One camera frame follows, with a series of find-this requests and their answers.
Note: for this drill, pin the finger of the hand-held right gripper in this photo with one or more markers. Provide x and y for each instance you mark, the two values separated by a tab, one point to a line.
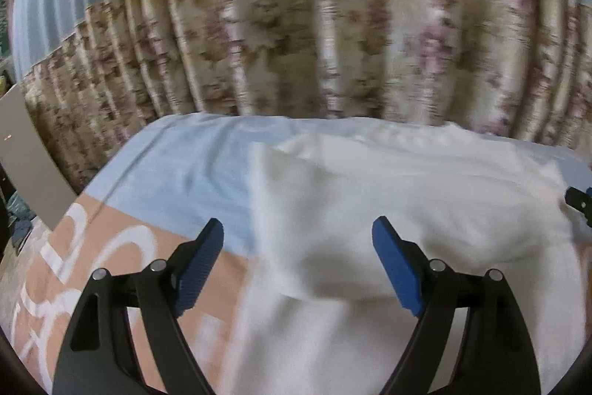
581	198

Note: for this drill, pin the white garment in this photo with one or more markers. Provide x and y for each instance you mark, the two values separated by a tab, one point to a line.
407	237

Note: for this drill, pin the blue and peach printed bedsheet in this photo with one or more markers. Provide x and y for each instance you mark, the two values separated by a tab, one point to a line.
152	210

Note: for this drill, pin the floral beige and blue curtain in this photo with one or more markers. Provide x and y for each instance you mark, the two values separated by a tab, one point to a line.
296	15

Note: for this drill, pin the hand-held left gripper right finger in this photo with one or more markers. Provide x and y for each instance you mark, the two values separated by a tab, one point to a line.
398	265

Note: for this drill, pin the grey board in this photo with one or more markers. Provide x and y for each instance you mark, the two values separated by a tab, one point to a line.
32	159

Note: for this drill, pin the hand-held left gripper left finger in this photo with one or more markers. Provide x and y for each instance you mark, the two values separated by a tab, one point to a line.
200	266

